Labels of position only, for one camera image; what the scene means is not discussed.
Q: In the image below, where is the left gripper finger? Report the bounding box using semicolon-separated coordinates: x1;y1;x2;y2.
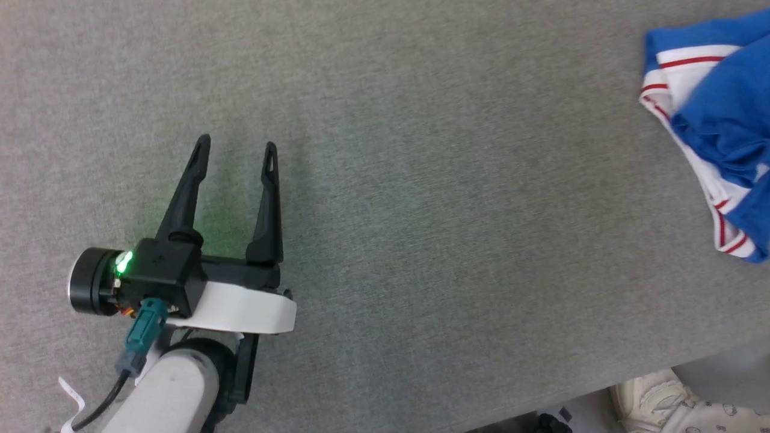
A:
246;142;284;266
156;134;212;246

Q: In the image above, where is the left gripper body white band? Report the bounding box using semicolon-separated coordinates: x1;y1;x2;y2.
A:
68;247;297;404

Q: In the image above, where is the blue white red-striped garment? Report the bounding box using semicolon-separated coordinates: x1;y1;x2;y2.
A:
639;9;770;263

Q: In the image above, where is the small black object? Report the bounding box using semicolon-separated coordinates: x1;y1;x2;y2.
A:
534;408;575;433

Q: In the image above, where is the cream white shoe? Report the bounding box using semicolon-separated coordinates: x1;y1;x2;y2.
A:
609;368;701;433

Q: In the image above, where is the white patterned cloth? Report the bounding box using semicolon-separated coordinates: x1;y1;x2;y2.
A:
662;400;770;433

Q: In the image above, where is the teal cable connector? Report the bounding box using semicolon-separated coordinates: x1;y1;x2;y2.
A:
115;298;169;376

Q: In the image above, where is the thin black cable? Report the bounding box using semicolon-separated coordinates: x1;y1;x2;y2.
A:
71;370;131;432

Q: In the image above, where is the white paper cable tag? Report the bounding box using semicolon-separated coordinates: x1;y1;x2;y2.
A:
58;376;86;433

